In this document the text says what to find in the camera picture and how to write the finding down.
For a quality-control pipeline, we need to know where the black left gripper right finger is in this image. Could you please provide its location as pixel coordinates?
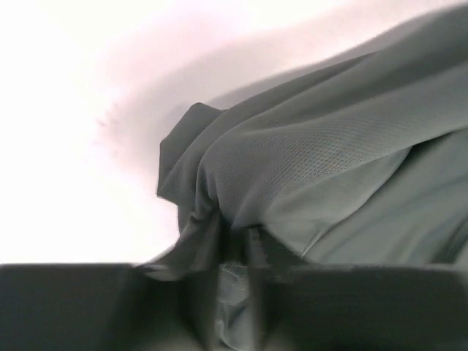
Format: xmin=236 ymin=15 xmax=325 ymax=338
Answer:
xmin=246 ymin=229 xmax=467 ymax=350

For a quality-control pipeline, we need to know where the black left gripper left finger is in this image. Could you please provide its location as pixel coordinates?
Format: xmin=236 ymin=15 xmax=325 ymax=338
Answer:
xmin=1 ymin=215 xmax=223 ymax=350

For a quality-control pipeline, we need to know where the dark grey t shirt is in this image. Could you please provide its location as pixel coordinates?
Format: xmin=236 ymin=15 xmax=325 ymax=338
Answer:
xmin=157 ymin=5 xmax=467 ymax=350

